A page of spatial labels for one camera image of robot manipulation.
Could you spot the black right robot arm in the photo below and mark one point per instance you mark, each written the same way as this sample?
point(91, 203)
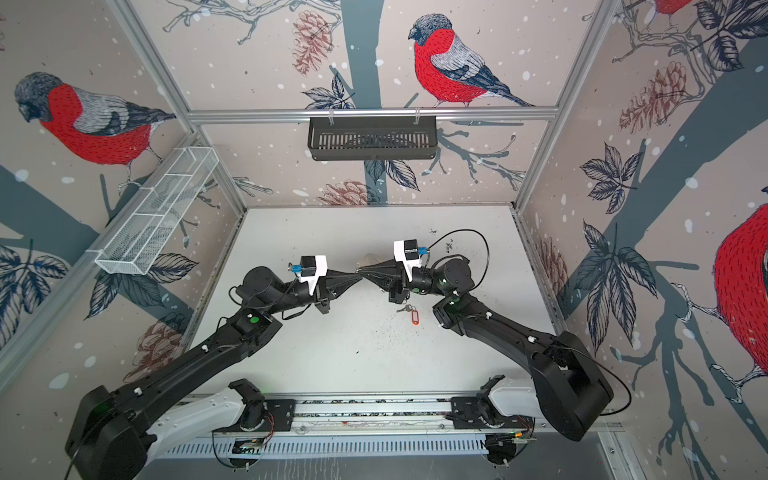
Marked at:
point(570, 387)

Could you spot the horizontal aluminium frame bar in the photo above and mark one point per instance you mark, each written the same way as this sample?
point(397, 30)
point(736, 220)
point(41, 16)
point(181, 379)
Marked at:
point(211, 117)

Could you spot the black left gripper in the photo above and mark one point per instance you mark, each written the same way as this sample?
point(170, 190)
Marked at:
point(328, 285)

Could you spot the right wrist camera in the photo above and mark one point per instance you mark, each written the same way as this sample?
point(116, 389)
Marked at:
point(409, 255)

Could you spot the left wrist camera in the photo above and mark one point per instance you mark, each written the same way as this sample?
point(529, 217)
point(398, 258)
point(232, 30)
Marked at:
point(310, 270)

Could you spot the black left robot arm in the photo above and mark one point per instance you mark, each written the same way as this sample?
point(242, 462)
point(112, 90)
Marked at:
point(116, 433)

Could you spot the black hanging wire basket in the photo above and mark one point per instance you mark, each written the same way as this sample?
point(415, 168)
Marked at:
point(373, 138)

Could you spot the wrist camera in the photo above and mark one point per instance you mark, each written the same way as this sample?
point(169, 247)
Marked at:
point(409, 255)
point(310, 270)

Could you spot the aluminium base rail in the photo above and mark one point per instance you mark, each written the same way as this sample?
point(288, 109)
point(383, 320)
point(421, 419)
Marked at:
point(323, 428)

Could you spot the white mesh wire shelf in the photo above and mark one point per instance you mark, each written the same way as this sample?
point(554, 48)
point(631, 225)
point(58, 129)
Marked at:
point(140, 239)

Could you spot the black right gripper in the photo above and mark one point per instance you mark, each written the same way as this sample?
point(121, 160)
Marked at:
point(400, 286)

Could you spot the silver metal carabiner keyring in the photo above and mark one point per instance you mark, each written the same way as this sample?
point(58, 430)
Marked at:
point(367, 261)

